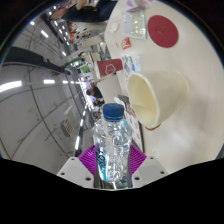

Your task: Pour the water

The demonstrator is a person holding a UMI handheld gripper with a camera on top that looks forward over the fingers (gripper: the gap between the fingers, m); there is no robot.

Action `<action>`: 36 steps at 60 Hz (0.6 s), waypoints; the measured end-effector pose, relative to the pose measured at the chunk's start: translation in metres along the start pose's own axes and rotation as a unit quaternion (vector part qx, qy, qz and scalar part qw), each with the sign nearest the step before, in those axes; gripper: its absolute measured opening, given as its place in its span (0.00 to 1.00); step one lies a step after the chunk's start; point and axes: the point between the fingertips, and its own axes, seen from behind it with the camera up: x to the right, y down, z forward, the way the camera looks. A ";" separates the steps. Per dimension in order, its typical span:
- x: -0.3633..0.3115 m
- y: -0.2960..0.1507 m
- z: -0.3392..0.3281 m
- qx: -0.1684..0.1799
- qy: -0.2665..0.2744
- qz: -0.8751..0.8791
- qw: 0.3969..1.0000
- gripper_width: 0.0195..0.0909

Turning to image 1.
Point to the clear plastic sleeve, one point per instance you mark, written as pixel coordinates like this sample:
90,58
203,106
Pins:
135,23

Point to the small red sauce packet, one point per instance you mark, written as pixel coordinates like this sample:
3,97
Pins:
125,43

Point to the ceiling air conditioner unit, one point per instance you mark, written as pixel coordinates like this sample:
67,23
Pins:
67,127

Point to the ceiling strip lights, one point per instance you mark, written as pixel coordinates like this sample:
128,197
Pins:
10,86

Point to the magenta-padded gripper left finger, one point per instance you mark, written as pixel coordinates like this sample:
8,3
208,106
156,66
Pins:
87,160

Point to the small white wrapper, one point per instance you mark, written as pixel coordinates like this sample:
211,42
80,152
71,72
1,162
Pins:
113,27

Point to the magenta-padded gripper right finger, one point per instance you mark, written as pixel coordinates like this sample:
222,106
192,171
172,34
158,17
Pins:
137,160

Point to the flat round red coaster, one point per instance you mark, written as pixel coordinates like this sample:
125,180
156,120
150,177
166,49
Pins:
163,31

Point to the clear blue-capped water bottle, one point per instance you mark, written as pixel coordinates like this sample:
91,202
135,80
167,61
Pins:
112,146

